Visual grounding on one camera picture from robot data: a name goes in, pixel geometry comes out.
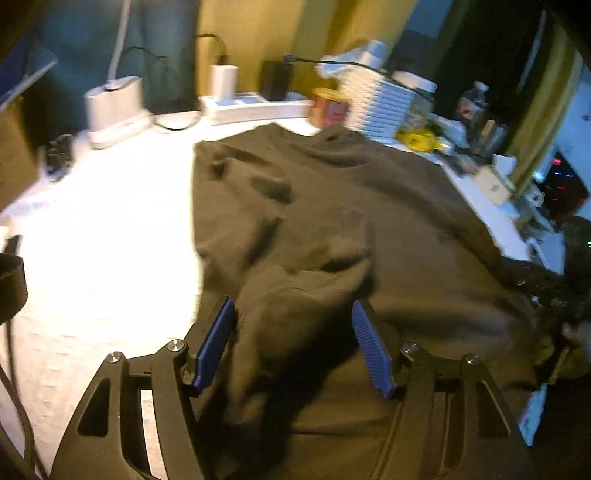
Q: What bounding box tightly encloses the dark brown t-shirt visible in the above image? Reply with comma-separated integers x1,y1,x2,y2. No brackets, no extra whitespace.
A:
192,124,537,479

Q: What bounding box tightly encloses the tissue box with tissue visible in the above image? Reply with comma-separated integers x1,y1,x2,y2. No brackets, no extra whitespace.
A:
474,154,517,206

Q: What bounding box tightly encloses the red can gold lid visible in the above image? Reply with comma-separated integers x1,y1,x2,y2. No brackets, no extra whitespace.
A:
308,87,349,129

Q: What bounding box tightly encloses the black power adapter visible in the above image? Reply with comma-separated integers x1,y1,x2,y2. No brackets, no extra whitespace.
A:
259,60,293,101

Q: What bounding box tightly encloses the stainless steel thermos cup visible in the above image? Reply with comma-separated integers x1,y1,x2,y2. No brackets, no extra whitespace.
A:
477,119,507,157

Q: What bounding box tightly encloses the white desk lamp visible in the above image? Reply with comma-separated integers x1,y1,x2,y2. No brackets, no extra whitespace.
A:
84,0,152,150

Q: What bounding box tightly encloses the person right hand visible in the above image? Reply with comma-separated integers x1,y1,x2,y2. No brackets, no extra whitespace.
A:
562,321,591,351

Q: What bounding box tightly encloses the yellow curtain left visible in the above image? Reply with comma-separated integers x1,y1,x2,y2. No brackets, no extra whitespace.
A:
197,0,417,92

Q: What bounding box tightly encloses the yellow curtain right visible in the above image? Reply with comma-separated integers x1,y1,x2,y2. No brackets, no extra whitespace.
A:
507,23,583,198

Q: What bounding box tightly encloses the plastic water bottle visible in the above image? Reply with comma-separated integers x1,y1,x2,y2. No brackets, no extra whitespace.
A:
456,81,489,127

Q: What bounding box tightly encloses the yellow snack bag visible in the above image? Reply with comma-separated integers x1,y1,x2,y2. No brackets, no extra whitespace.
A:
394,129,453,153

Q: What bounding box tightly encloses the white usb charger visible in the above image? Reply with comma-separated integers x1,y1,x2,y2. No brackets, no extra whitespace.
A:
211,64,238,104

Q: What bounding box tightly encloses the white power strip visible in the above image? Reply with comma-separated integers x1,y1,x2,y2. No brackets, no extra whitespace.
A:
199,92,312,125

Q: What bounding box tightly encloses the yellow curtain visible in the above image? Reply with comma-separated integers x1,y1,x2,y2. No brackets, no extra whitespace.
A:
507,23,583,198
197,0,417,92

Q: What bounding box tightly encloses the black cable across basket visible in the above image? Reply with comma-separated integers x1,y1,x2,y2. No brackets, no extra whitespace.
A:
281,54,431,100

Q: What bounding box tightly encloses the clear jar white lid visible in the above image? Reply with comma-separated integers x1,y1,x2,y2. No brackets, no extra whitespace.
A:
392,70,437,132

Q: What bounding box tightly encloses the tablet with blue screen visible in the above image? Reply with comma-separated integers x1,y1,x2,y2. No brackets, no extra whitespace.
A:
0,37,58,112

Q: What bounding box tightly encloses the white perforated plastic basket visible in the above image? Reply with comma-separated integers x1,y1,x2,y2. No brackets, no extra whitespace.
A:
339,66,413,143

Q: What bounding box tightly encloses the teal curtain left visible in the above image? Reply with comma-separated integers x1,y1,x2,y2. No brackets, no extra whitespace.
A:
32,1,200,128

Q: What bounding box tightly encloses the brown cardboard box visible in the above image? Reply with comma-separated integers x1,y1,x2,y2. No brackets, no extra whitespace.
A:
0,96,44,212

